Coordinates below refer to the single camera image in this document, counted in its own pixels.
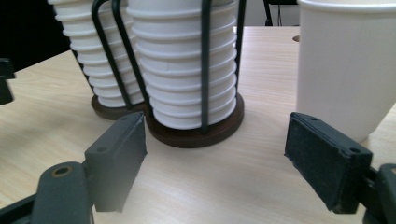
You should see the black folding chair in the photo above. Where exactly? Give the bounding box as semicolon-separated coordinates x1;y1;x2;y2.
262;0;301;27

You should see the single white paper cup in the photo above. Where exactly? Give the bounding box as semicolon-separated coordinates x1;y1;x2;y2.
295;0;396;144

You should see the black wire cup holder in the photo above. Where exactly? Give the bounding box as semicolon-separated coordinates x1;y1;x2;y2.
111;0;248;149
70;0;148;121

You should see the stack of white paper cups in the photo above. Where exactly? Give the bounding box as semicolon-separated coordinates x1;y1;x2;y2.
125;0;239;131
46;0;146;108

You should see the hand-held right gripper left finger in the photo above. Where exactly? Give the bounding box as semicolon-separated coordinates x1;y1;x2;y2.
83;111;149;214

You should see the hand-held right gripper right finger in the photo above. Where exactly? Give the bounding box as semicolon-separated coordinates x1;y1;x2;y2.
283;111;374;215

